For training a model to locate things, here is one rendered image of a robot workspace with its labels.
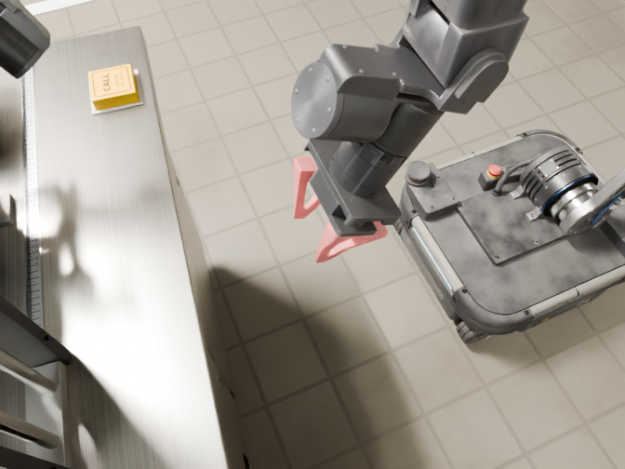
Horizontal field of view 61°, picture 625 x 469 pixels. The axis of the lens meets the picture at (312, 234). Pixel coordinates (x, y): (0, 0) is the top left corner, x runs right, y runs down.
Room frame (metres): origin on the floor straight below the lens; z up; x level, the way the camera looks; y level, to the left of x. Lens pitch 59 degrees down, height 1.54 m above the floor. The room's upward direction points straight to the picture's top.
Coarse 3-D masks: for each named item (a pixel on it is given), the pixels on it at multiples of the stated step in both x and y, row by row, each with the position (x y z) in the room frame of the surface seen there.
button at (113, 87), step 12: (96, 72) 0.67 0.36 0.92; (108, 72) 0.67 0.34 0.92; (120, 72) 0.67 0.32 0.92; (132, 72) 0.68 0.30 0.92; (96, 84) 0.64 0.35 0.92; (108, 84) 0.64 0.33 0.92; (120, 84) 0.64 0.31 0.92; (132, 84) 0.64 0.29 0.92; (96, 96) 0.62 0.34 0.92; (108, 96) 0.62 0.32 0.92; (120, 96) 0.62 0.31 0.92; (132, 96) 0.62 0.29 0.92; (96, 108) 0.61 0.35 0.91
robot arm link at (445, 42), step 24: (432, 0) 0.33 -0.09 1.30; (456, 0) 0.31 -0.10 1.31; (480, 0) 0.30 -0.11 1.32; (504, 0) 0.31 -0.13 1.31; (408, 24) 0.35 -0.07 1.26; (432, 24) 0.33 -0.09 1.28; (456, 24) 0.31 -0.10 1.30; (480, 24) 0.30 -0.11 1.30; (504, 24) 0.31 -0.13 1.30; (432, 48) 0.32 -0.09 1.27; (456, 48) 0.30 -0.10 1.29; (480, 48) 0.30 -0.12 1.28; (504, 48) 0.31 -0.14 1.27; (432, 72) 0.31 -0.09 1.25; (456, 72) 0.30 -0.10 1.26
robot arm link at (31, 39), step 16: (0, 0) 0.52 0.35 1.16; (16, 0) 0.55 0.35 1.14; (0, 16) 0.52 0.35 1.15; (16, 16) 0.52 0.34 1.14; (32, 16) 0.54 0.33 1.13; (0, 32) 0.50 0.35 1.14; (16, 32) 0.51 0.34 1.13; (32, 32) 0.52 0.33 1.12; (48, 32) 0.55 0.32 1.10; (0, 48) 0.49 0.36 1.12; (16, 48) 0.50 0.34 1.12; (32, 48) 0.51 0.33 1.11; (0, 64) 0.49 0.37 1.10; (16, 64) 0.49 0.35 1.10; (32, 64) 0.49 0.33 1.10
